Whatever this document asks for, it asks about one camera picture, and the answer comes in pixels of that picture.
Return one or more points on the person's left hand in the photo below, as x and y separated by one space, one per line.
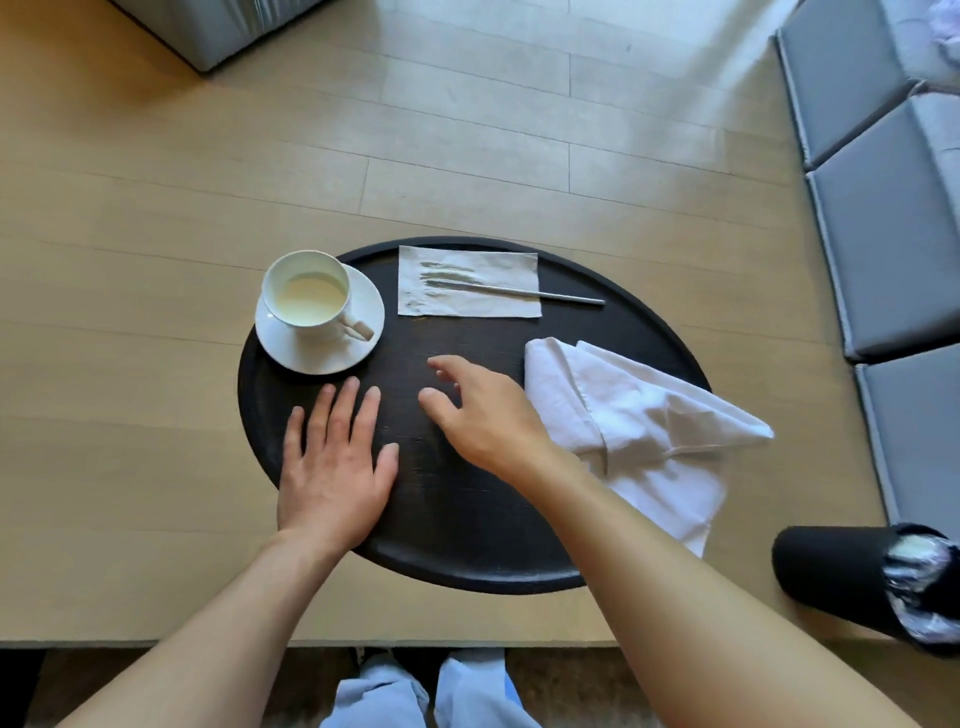
330 487

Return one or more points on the person's right hand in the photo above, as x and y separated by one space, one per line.
499 427

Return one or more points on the person's right thumb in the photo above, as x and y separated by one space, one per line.
439 409

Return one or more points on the person's left little finger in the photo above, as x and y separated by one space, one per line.
294 435

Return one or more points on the person's left thumb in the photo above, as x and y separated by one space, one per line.
386 469

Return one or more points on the person's left middle finger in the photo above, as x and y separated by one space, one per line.
343 416

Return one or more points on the person's left forearm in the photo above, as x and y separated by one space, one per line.
210 645

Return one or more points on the person's right forearm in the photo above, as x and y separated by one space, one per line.
690 615

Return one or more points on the white saucer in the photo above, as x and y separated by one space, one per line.
315 356

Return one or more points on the black oval tray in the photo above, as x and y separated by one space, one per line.
450 502

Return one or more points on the white cup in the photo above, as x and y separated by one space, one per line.
341 319

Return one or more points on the milk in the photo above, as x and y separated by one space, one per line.
309 300

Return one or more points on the grey paper napkin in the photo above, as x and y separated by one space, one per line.
487 266

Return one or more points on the metal fork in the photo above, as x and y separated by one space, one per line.
540 294

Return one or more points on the white cloth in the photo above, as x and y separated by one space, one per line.
637 427

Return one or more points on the light blue trousers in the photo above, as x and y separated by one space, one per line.
390 697

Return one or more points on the grey upholstered furniture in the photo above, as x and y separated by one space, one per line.
217 26

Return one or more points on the black cylindrical bin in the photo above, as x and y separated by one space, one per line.
825 574

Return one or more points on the grey seat cushion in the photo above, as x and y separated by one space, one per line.
892 247
919 435
840 75

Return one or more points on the shiny plastic bin liner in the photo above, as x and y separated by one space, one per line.
919 577

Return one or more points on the pale crumpled fabric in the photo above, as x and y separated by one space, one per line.
946 26

